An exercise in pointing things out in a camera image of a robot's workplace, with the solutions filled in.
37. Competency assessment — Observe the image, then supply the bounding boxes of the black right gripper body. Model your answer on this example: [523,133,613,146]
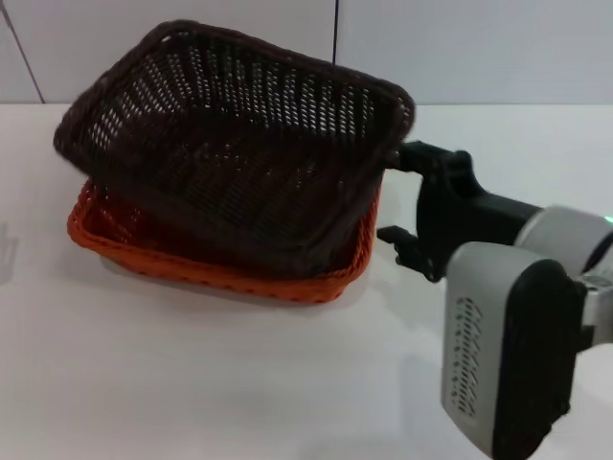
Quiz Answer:
[415,149,548,283]

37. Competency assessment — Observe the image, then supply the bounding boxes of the orange woven plastic basket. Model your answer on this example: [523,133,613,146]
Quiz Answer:
[65,179,384,306]

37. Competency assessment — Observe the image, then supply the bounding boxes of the dark brown woven basket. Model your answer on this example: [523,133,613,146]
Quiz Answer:
[52,18,417,282]

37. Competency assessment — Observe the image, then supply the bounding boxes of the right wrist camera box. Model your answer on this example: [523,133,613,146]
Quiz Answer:
[439,241,586,460]

